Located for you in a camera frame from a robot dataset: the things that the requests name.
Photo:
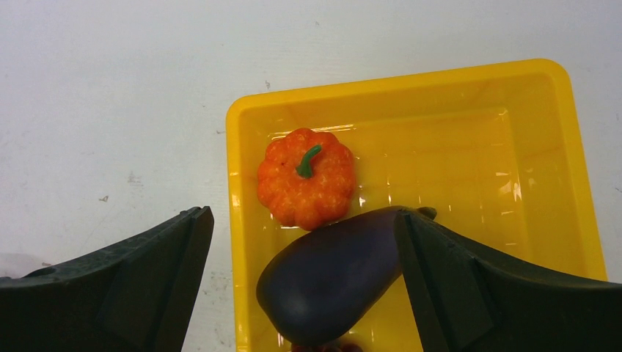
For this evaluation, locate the orange toy pumpkin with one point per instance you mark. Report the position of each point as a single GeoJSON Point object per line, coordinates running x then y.
{"type": "Point", "coordinates": [307, 179]}

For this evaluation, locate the purple toy eggplant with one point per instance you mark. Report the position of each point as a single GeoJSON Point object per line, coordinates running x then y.
{"type": "Point", "coordinates": [319, 286]}

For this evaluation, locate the yellow plastic tray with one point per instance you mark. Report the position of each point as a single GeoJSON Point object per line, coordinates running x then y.
{"type": "Point", "coordinates": [496, 149]}

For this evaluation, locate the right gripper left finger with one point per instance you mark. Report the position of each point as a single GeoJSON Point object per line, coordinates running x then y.
{"type": "Point", "coordinates": [134, 295]}

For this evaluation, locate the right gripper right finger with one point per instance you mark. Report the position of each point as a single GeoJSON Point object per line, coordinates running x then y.
{"type": "Point", "coordinates": [466, 296]}

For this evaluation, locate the dark red toy grapes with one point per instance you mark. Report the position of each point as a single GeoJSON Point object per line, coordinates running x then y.
{"type": "Point", "coordinates": [347, 347]}

